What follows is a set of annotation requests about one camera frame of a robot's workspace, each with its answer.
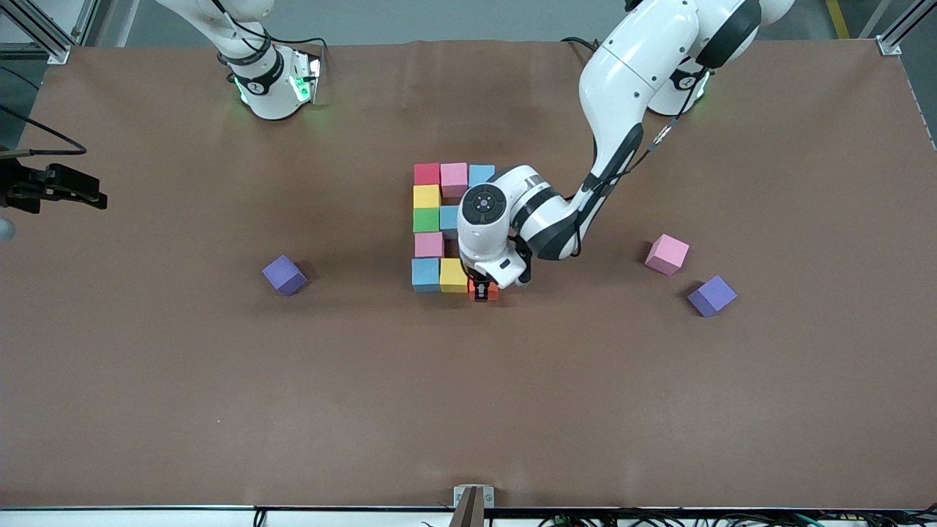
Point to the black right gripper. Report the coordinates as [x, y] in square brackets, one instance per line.
[18, 183]

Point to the orange foam cube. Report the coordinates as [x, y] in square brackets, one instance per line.
[495, 292]

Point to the yellow foam cube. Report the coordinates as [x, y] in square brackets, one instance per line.
[452, 276]
[427, 197]

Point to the light blue foam cube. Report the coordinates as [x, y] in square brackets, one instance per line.
[449, 219]
[479, 173]
[425, 274]

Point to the pink foam cube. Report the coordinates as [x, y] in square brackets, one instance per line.
[430, 244]
[667, 254]
[454, 180]

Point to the green foam cube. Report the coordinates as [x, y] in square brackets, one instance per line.
[427, 220]

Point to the red foam cube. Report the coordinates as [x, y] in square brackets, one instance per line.
[427, 175]

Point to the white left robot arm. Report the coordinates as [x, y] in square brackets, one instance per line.
[637, 66]

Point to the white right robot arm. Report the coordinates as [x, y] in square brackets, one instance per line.
[263, 80]

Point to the purple foam cube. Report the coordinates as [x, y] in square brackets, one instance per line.
[712, 296]
[284, 275]

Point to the brown table mat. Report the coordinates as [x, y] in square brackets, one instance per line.
[146, 424]

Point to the base connector box green light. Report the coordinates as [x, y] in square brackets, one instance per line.
[306, 77]

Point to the aluminium frame post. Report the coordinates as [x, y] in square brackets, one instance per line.
[904, 25]
[36, 25]

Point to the metal mount bracket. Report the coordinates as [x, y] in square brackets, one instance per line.
[460, 495]

